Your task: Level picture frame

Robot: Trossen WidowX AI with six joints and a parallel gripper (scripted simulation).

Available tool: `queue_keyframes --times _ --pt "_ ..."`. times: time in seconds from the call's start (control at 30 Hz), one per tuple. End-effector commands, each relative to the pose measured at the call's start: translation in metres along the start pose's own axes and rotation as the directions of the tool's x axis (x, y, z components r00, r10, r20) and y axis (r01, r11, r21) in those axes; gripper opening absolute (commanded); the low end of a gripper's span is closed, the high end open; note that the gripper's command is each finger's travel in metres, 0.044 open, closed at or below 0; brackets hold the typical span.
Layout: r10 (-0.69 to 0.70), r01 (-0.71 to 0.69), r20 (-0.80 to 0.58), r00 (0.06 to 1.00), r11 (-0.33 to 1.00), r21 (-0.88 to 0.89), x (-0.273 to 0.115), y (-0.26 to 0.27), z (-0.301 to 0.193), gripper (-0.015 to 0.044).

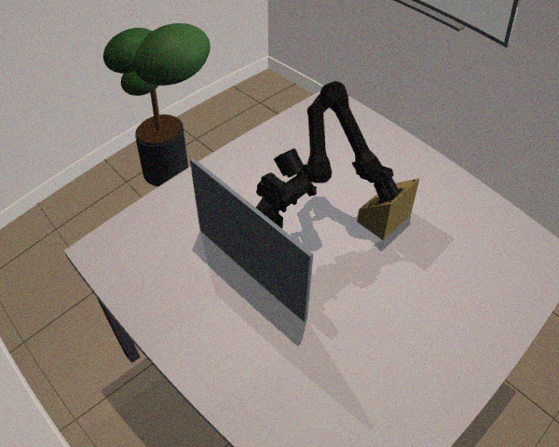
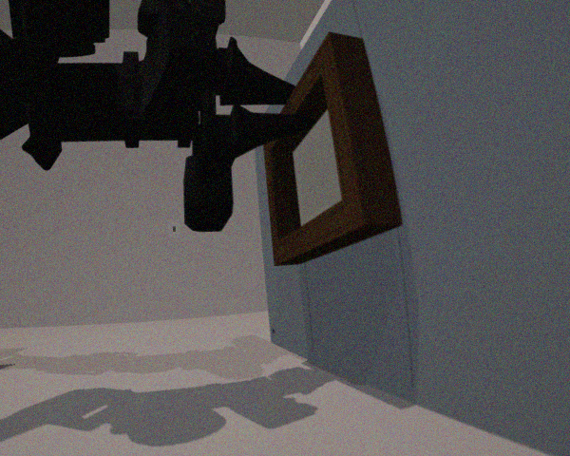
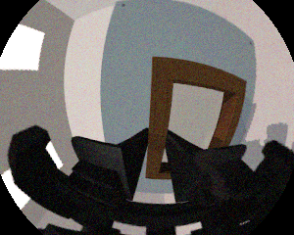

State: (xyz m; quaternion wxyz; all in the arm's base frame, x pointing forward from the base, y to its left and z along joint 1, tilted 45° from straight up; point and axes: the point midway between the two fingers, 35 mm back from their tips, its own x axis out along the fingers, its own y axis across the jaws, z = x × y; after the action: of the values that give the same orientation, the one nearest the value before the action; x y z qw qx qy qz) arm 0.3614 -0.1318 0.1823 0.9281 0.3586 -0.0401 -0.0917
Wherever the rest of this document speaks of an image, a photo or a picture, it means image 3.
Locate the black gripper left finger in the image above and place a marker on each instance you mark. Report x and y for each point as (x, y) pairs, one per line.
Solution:
(125, 158)

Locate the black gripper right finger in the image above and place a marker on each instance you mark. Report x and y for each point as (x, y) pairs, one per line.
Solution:
(189, 164)

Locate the brown wooden picture frame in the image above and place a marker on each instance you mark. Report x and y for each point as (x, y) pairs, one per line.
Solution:
(199, 103)

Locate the dark grey flat panel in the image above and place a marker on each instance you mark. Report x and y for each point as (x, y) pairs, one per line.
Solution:
(140, 29)

